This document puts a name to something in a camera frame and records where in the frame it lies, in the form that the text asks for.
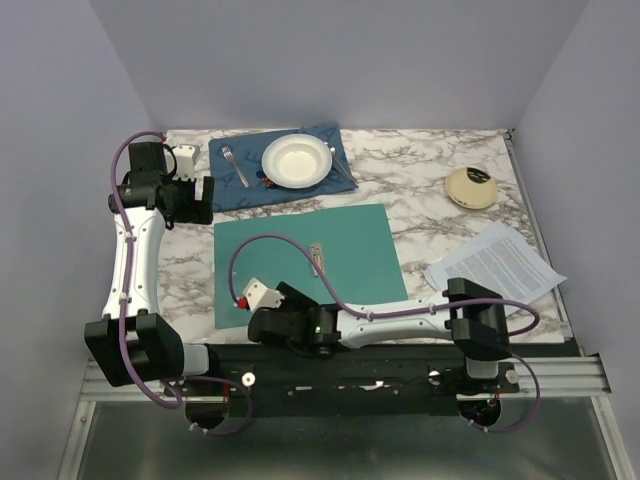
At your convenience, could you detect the teal paper folder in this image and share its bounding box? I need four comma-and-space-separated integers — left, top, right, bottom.
213, 204, 408, 330

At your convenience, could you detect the printed paper sheets stack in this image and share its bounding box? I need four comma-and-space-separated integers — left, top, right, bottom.
424, 221, 566, 320

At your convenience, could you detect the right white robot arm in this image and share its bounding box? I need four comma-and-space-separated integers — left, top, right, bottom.
243, 278, 510, 392

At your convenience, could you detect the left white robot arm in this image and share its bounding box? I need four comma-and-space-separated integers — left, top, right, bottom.
84, 142, 222, 395

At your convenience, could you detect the metal folder clip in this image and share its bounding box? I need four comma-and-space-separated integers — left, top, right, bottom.
309, 243, 325, 277

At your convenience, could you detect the blue cloth placemat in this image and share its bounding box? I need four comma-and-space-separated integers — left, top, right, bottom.
208, 123, 358, 212

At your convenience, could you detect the silver fork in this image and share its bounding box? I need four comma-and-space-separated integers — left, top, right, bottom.
221, 146, 250, 188

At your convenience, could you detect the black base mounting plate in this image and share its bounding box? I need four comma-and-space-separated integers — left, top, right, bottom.
184, 345, 519, 425

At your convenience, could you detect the small red dark object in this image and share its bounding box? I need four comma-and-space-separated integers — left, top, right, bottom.
256, 171, 277, 189

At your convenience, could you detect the white round bowl plate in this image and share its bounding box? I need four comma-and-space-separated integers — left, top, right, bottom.
261, 134, 333, 189

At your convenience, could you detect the silver spoon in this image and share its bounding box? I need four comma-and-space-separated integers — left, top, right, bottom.
325, 143, 357, 184

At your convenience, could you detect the beige small dish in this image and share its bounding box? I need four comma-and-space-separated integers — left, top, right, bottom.
445, 167, 498, 210

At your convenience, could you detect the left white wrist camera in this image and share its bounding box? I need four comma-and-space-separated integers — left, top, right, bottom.
173, 144, 200, 181

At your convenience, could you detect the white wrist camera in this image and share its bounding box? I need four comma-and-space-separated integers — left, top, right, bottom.
236, 278, 285, 312
173, 144, 200, 181

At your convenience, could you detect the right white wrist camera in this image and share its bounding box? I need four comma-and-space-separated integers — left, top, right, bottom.
236, 278, 285, 312

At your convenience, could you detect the aluminium rail frame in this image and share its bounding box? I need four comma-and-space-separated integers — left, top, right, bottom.
59, 341, 624, 479

